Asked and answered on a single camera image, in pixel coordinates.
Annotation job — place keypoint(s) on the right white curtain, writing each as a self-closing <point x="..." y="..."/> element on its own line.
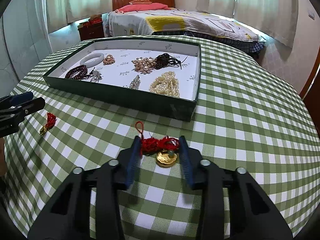
<point x="275" y="18"/>

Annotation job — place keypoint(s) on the silver crystal brooch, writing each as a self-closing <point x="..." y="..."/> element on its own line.
<point x="95" y="76"/>

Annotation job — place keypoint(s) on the green checkered tablecloth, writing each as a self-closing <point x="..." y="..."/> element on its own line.
<point x="245" y="116"/>

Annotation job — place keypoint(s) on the green white jewelry box tray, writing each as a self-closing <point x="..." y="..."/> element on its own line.
<point x="171" y="90"/>

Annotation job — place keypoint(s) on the pearl rhinestone brooch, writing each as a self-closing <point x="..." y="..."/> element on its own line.
<point x="144" y="65"/>

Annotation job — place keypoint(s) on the orange patterned pillow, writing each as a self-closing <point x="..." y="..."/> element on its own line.
<point x="134" y="2"/>

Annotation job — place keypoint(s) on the pink pillow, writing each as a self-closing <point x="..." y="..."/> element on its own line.
<point x="142" y="7"/>

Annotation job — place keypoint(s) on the white jade bangle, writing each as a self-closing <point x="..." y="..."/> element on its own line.
<point x="92" y="60"/>

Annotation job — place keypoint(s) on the small pink gold brooch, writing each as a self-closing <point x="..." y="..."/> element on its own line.
<point x="108" y="60"/>

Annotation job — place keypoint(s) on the dark wooden nightstand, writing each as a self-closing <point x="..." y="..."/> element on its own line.
<point x="88" y="30"/>

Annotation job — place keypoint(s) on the red cord gold lock pendant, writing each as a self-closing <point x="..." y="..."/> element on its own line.
<point x="165" y="149"/>

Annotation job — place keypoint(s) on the wall light switch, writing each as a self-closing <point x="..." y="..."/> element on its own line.
<point x="311" y="15"/>

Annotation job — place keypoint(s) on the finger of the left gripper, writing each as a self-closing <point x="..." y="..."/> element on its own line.
<point x="21" y="98"/>
<point x="28" y="107"/>

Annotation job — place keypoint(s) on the red knot gold charm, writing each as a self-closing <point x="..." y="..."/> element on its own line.
<point x="51" y="121"/>

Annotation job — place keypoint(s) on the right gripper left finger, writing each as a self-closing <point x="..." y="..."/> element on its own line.
<point x="129" y="162"/>

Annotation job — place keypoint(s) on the red items on nightstand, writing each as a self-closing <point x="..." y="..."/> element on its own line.
<point x="94" y="19"/>

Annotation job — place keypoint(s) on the white curtain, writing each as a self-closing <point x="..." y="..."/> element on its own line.
<point x="61" y="13"/>
<point x="275" y="18"/>

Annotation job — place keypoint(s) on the left white curtain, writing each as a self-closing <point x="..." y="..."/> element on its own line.
<point x="61" y="13"/>

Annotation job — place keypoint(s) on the bed with patterned sheet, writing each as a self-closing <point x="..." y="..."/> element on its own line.
<point x="187" y="23"/>

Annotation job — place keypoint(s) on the silver rhinestone brooch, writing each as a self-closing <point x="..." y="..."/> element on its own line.
<point x="135" y="83"/>

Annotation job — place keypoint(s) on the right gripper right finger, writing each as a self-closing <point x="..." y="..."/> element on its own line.
<point x="190" y="160"/>

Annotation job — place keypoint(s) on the brown wooden door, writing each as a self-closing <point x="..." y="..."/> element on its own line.
<point x="310" y="92"/>

